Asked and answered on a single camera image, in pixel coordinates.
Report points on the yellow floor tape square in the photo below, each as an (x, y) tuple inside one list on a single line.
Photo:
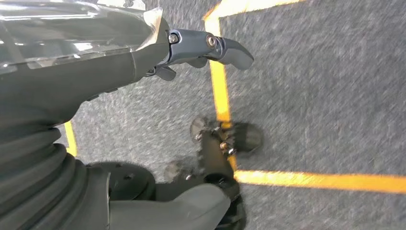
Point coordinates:
[(220, 95)]

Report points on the black round disc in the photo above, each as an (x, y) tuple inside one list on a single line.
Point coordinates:
[(133, 181)]

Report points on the yellow floor tape strip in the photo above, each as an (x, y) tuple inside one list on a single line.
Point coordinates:
[(71, 139)]

